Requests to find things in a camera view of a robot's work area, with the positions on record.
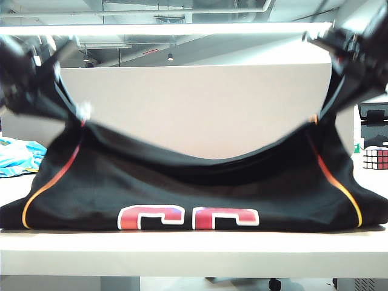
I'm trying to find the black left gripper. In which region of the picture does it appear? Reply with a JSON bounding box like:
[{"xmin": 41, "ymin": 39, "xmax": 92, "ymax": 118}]
[{"xmin": 0, "ymin": 35, "xmax": 92, "ymax": 125}]

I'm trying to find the white overhead light bar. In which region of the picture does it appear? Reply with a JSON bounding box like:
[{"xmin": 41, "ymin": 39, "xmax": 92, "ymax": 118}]
[{"xmin": 0, "ymin": 22, "xmax": 333, "ymax": 36}]

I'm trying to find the black basketball jersey number 35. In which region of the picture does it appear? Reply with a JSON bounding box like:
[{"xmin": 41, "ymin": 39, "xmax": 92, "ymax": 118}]
[{"xmin": 0, "ymin": 115, "xmax": 388, "ymax": 233}]

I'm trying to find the blue crumpled cloth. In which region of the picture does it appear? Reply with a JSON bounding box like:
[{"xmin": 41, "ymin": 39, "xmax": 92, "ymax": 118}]
[{"xmin": 0, "ymin": 136, "xmax": 49, "ymax": 178}]

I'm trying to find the black Rubik's cube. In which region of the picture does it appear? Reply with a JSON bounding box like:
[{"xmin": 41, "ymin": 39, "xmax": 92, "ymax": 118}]
[{"xmin": 363, "ymin": 147, "xmax": 388, "ymax": 170}]

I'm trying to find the black perforated case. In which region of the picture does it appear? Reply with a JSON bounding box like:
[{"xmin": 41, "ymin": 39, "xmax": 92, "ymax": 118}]
[{"xmin": 333, "ymin": 277, "xmax": 388, "ymax": 291}]

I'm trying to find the black office chair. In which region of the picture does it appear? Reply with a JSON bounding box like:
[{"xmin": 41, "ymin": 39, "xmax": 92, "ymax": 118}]
[{"xmin": 357, "ymin": 101, "xmax": 388, "ymax": 149}]

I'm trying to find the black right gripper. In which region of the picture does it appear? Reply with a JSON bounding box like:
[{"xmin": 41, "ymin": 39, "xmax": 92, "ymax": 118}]
[{"xmin": 306, "ymin": 0, "xmax": 388, "ymax": 121}]

